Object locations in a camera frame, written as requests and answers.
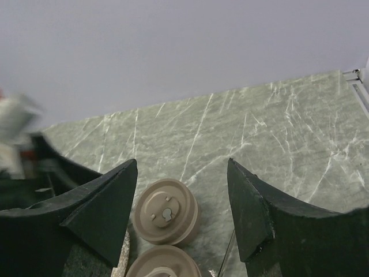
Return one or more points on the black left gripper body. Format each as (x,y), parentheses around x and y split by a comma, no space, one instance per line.
(34,171)

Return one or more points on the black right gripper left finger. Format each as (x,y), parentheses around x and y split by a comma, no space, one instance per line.
(79,232)

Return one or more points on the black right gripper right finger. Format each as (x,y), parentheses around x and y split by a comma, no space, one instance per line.
(279,235)

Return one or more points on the brown round lid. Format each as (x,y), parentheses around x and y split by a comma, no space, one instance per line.
(164,260)
(167,213)

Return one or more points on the silver metal tongs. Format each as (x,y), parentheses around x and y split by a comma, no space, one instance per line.
(227,253)

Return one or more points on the speckled ceramic plate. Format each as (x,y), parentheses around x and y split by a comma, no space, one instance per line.
(120,270)

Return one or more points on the aluminium right side rail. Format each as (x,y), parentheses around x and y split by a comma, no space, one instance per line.
(355,80)

